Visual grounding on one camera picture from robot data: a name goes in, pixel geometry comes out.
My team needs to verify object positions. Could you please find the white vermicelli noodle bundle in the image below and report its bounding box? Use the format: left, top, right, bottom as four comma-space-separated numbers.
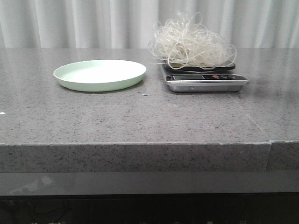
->
148, 12, 237, 70

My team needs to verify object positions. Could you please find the black and silver kitchen scale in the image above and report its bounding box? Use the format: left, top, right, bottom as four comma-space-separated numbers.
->
162, 61, 249, 92

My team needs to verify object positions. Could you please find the pale green round plate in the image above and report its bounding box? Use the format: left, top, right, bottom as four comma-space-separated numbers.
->
53, 60, 146, 92

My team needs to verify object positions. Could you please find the white pleated curtain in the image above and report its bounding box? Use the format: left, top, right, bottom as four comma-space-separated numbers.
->
0, 0, 299, 49

